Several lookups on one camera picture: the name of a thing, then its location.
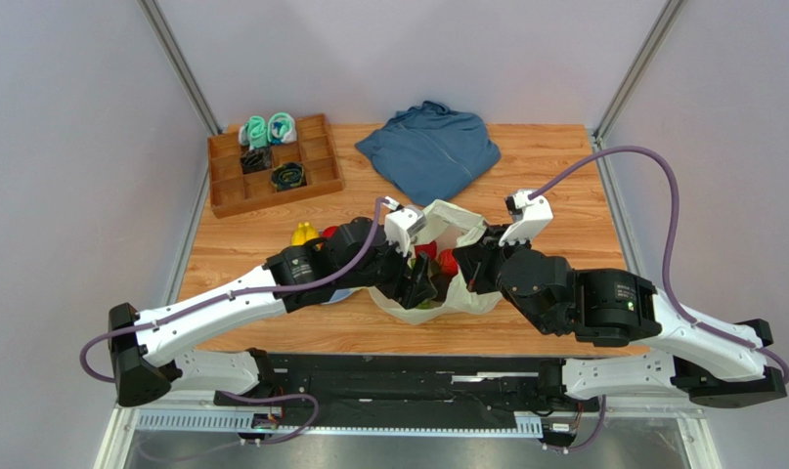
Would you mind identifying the wooden compartment tray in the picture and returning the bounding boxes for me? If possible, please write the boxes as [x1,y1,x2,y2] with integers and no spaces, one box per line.
[207,113,344,218]

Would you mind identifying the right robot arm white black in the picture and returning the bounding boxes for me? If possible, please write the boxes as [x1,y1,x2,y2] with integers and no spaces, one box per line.
[452,226,787,409]

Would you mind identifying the dark green yellow sock roll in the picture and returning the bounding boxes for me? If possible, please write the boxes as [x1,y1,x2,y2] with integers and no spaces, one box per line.
[270,162,307,192]

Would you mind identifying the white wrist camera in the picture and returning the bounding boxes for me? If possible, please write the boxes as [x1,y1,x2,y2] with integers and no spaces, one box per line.
[499,190,553,246]
[383,205,427,258]

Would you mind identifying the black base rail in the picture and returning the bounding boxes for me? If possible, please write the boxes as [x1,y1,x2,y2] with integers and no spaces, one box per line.
[244,353,600,431]

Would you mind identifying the yellow banana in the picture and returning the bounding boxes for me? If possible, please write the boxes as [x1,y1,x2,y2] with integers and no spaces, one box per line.
[290,222,310,246]
[305,222,321,240]

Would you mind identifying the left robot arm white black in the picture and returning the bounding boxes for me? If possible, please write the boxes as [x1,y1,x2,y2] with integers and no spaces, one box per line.
[106,207,436,407]

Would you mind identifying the green white sock roll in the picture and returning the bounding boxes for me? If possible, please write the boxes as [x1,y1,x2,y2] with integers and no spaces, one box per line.
[238,115,270,149]

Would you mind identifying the black sock roll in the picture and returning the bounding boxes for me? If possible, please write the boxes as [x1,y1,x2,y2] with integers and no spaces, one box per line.
[240,147,273,175]

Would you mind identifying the left aluminium frame post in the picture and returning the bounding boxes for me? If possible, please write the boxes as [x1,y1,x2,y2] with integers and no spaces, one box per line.
[138,0,221,136]

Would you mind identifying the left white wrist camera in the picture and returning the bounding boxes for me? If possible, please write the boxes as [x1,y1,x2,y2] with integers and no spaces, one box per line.
[383,205,427,258]

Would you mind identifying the pale green plastic bag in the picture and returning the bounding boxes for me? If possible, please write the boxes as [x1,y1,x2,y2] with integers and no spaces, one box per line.
[369,200,500,325]

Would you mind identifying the aluminium frame post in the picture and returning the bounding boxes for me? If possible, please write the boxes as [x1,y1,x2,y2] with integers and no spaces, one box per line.
[138,0,221,136]
[592,0,687,144]

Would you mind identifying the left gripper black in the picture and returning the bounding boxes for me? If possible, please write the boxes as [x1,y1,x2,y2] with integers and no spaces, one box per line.
[336,231,438,311]

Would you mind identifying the green grape bunch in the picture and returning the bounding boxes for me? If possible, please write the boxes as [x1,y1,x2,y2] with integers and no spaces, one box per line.
[416,299,434,310]

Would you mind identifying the blue plate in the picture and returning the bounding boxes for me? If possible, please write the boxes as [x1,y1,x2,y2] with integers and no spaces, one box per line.
[325,289,355,305]

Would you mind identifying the cracked red apple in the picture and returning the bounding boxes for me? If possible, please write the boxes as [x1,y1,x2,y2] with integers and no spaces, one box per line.
[436,249,459,277]

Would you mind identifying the right aluminium frame post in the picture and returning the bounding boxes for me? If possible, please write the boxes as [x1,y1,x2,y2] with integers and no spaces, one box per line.
[592,0,687,144]

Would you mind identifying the blue folded hoodie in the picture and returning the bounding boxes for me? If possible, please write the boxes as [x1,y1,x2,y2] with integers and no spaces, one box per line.
[355,101,502,206]

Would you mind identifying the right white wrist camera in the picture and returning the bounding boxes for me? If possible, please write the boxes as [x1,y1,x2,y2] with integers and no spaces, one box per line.
[499,190,553,246]

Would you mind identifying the teal blue sock roll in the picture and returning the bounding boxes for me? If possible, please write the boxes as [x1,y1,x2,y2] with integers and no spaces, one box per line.
[268,112,297,145]

